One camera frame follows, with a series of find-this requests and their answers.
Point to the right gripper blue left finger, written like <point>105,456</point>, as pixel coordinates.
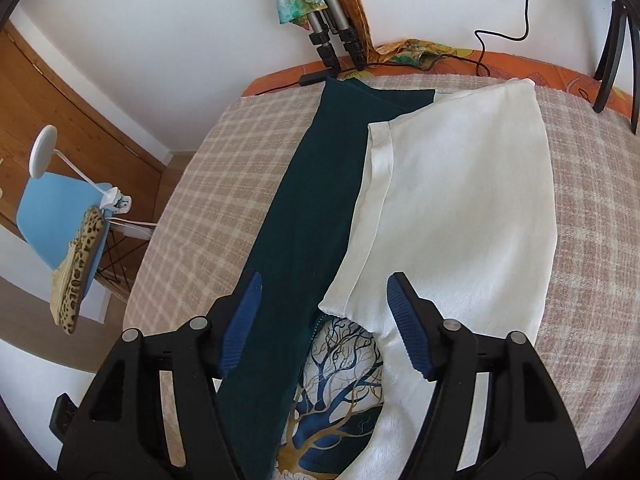
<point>231,318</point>

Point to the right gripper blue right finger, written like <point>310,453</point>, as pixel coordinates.
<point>420,326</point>

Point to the white printed teal t-shirt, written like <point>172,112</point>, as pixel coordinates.
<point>454,191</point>

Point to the pink plaid bed blanket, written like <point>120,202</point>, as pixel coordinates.
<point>589,337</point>

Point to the leopard print cloth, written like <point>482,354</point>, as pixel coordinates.
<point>70,278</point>

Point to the light blue chair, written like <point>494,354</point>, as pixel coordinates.
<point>49,215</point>

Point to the orange floral bed sheet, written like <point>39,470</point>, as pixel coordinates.
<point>500,66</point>

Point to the grey folded tripod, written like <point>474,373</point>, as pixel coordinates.
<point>334,20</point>

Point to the colourful orange scarf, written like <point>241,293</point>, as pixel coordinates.
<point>414,52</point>

